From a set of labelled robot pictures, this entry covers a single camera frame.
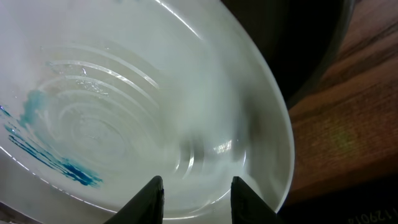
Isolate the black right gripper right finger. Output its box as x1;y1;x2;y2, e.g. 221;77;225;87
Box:
230;176;282;224

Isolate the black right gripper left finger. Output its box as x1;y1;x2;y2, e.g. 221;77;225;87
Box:
104;175;164;224

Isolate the white plate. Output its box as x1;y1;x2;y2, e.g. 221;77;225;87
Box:
1;0;294;223

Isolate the dark brown serving tray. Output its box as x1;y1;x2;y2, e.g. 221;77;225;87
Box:
222;0;355;108

